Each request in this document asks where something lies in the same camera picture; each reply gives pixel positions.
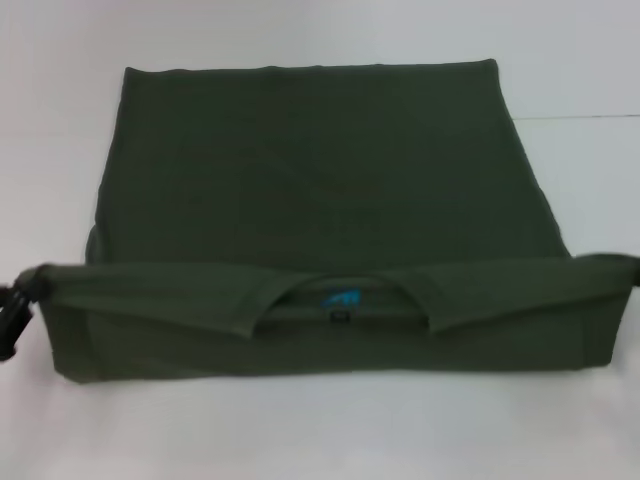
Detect dark green FREE! t-shirt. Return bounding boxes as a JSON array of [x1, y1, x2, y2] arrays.
[[17, 58, 640, 387]]

